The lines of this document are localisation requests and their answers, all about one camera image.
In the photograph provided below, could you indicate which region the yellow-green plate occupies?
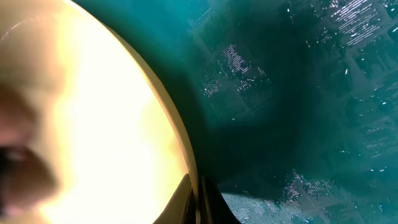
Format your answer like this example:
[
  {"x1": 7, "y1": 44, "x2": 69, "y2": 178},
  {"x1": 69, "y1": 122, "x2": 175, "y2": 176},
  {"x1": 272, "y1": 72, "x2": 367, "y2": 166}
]
[{"x1": 1, "y1": 1, "x2": 201, "y2": 223}]

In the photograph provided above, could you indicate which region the teal plastic tray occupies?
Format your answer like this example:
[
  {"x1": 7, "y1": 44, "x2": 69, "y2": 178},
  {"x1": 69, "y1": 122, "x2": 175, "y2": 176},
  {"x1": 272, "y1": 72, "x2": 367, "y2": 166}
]
[{"x1": 78, "y1": 0, "x2": 397, "y2": 223}]

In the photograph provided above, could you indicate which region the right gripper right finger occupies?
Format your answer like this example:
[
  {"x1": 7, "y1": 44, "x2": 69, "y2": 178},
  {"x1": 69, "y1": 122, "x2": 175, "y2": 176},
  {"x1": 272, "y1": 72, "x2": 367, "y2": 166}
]
[{"x1": 199, "y1": 176, "x2": 241, "y2": 224}]

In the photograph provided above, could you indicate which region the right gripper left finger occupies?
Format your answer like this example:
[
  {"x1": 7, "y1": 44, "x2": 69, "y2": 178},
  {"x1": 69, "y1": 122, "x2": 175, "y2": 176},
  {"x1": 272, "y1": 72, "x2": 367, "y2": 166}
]
[{"x1": 153, "y1": 174, "x2": 195, "y2": 224}]

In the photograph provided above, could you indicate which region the dark bow-shaped sponge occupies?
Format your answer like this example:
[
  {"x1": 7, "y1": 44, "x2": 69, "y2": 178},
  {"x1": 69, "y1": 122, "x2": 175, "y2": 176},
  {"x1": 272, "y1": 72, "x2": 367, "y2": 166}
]
[{"x1": 1, "y1": 87, "x2": 57, "y2": 217}]

